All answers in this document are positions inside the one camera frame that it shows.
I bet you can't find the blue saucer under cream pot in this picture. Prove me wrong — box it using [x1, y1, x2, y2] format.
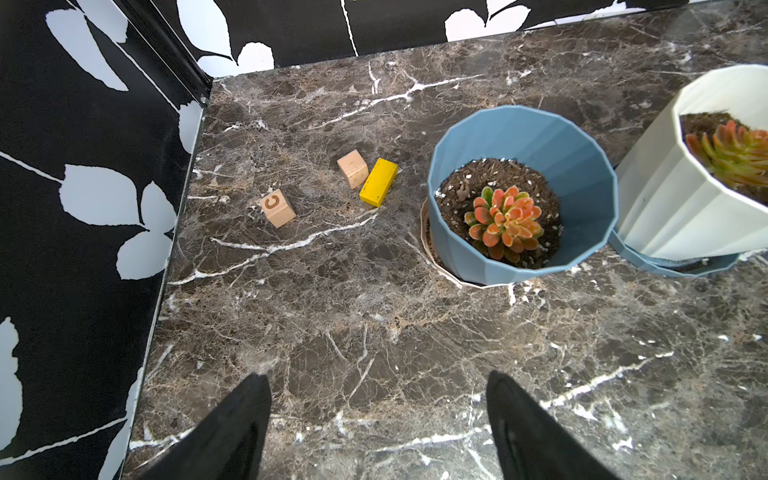
[608, 230, 740, 278]

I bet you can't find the plain wooden cube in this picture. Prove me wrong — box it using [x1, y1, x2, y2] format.
[337, 150, 369, 189]

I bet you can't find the red green succulent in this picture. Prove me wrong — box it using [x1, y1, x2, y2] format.
[684, 120, 767, 189]

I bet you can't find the blue ribbed plant pot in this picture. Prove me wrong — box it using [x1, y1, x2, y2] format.
[425, 105, 619, 288]

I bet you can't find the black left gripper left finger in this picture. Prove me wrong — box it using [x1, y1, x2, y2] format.
[142, 374, 272, 480]

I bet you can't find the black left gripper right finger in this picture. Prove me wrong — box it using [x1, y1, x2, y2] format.
[486, 370, 616, 479]

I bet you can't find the orange red succulent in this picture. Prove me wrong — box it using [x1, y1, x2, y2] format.
[464, 186, 544, 264]

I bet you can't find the cream ribbed plant pot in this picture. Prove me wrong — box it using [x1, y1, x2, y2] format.
[616, 64, 767, 261]

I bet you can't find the yellow wooden block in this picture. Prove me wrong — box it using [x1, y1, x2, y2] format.
[360, 158, 398, 208]

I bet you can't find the wooden letter C cube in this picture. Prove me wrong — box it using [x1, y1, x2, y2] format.
[259, 189, 296, 228]

